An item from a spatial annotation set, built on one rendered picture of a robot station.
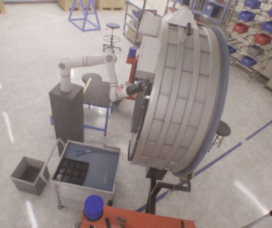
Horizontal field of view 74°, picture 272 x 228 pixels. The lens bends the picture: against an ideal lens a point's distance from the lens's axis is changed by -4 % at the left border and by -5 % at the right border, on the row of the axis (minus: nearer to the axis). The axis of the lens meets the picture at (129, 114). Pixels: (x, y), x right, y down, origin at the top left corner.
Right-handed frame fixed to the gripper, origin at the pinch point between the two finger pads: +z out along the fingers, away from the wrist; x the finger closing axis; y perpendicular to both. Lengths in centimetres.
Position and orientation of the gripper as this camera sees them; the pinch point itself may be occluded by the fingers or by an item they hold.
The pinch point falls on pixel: (146, 81)
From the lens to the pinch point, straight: 139.4
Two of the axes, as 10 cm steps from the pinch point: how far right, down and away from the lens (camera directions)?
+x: -7.3, -2.0, -6.6
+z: 6.9, -1.8, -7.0
